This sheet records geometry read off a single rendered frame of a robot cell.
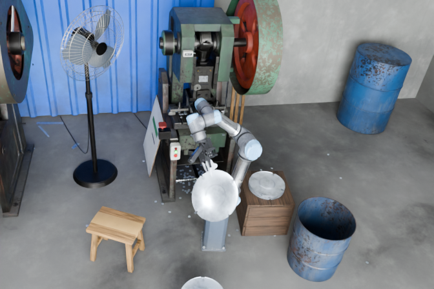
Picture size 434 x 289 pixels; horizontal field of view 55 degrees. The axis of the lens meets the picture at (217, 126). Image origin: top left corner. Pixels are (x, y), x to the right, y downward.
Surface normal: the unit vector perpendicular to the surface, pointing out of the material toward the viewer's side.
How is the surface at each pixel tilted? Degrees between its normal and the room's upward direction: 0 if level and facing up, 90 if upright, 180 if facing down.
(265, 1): 22
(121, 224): 0
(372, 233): 0
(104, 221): 0
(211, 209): 53
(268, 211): 90
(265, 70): 95
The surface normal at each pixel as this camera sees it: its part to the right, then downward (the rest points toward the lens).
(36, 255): 0.10, -0.82
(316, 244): -0.47, 0.49
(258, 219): 0.12, 0.57
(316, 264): -0.20, 0.57
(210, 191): 0.43, -0.06
